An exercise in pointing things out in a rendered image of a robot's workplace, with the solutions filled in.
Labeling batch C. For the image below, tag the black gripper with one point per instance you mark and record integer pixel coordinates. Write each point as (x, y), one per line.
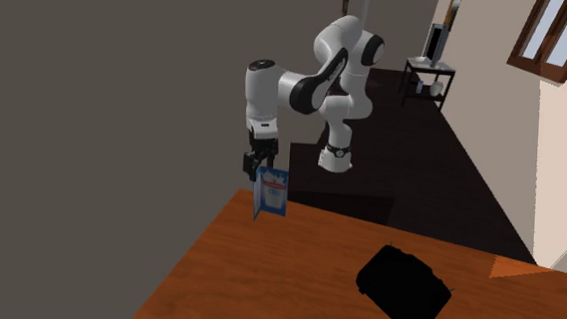
(261, 143)

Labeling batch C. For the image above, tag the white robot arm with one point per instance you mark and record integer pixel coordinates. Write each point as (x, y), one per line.
(262, 87)

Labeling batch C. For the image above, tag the blue and white carton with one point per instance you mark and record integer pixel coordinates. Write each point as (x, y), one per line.
(273, 193)

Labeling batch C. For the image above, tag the dark robot stand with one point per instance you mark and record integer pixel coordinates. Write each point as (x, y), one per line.
(340, 186)

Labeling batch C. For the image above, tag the black toaster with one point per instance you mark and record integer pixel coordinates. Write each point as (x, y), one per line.
(403, 292)

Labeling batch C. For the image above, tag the black side table with monitor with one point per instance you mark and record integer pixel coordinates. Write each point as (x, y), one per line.
(432, 64)

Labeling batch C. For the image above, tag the brown framed window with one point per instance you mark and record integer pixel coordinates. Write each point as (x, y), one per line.
(555, 34)

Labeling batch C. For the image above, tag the framed wall picture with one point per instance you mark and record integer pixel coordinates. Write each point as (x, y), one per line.
(453, 9)

